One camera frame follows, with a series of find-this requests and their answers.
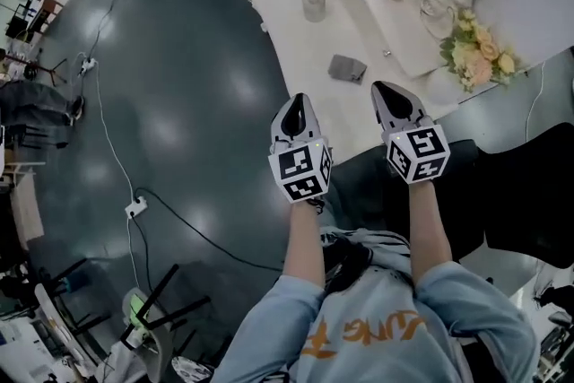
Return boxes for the clear glass vessel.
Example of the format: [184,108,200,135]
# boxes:
[418,0,456,43]

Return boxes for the yellow flower bouquet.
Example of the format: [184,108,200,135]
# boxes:
[439,7,522,94]

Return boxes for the long white floor cable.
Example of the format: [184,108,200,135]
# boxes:
[75,51,135,205]

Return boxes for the person's light blue sweatshirt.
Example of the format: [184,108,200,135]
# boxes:
[210,227,540,383]

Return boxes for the black metal stool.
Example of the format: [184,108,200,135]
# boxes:
[38,257,113,340]

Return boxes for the white ornate carved table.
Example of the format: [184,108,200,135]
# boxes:
[226,0,574,167]

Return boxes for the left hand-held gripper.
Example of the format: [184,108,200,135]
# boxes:
[267,92,334,205]

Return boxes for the small translucent jar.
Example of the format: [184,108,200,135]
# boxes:
[300,0,327,23]

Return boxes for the person's left forearm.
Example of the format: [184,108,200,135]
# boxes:
[281,197,327,298]

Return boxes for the black tripod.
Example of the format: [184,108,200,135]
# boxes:
[17,56,69,87]

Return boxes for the grey folded cloth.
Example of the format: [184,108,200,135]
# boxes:
[327,54,369,86]

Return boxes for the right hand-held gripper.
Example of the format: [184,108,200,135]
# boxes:
[370,81,451,185]

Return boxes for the person's right forearm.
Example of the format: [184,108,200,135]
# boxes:
[404,179,455,289]

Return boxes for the white chair with black legs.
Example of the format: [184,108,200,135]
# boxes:
[119,263,212,383]

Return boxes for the long black floor cable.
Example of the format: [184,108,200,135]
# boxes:
[133,187,286,273]

